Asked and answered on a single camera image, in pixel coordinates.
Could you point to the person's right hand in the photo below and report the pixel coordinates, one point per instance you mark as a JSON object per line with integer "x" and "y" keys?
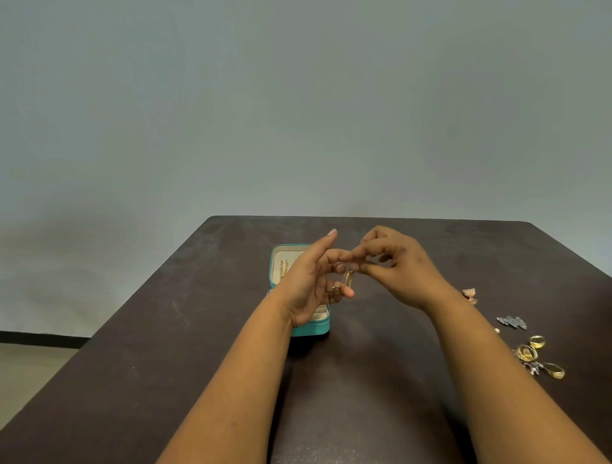
{"x": 406, "y": 270}

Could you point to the silver charm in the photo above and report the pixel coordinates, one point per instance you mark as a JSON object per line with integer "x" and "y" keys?
{"x": 533, "y": 367}

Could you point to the gold fan-shaped earring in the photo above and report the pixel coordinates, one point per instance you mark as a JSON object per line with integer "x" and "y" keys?
{"x": 470, "y": 295}

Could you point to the person's left hand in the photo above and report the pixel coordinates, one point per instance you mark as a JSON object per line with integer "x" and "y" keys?
{"x": 301, "y": 287}

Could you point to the silver brooch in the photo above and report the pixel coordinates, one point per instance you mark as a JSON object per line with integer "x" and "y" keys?
{"x": 511, "y": 321}

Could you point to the gold dangling earring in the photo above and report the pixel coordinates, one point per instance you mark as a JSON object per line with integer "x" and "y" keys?
{"x": 348, "y": 278}

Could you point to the black baseboard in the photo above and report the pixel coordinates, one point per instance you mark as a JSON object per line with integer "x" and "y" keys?
{"x": 43, "y": 339}

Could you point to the teal jewellery box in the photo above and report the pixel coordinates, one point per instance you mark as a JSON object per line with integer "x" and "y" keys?
{"x": 313, "y": 325}

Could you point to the person's left thumb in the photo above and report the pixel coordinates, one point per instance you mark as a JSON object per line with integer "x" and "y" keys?
{"x": 321, "y": 246}

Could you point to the person's right thumb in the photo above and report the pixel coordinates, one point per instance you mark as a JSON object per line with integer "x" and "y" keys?
{"x": 375, "y": 273}

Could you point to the person's left forearm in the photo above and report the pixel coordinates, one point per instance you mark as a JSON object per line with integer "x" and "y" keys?
{"x": 239, "y": 392}

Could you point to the person's right forearm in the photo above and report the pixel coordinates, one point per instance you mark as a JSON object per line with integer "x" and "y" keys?
{"x": 497, "y": 382}

